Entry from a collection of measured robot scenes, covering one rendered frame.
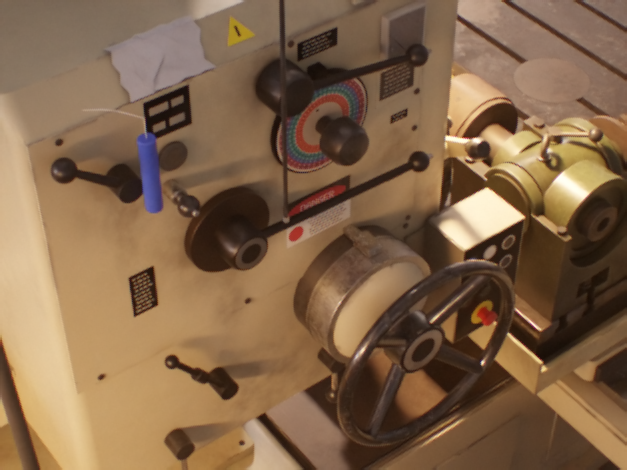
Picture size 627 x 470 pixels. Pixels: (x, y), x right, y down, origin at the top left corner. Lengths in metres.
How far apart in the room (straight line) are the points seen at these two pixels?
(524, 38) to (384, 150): 1.35
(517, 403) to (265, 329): 1.08
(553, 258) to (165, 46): 1.04
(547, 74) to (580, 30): 0.23
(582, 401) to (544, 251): 0.49
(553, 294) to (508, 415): 0.63
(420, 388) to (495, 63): 0.87
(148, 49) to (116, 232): 0.27
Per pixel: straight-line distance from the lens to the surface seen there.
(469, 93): 2.63
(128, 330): 1.93
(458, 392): 2.22
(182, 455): 2.16
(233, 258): 1.85
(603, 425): 2.83
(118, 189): 1.69
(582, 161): 2.50
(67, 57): 1.69
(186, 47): 1.72
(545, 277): 2.52
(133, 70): 1.69
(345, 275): 2.05
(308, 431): 2.84
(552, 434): 3.34
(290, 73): 1.75
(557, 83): 3.21
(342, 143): 1.83
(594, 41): 3.38
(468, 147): 2.18
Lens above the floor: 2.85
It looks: 43 degrees down
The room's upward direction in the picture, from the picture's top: straight up
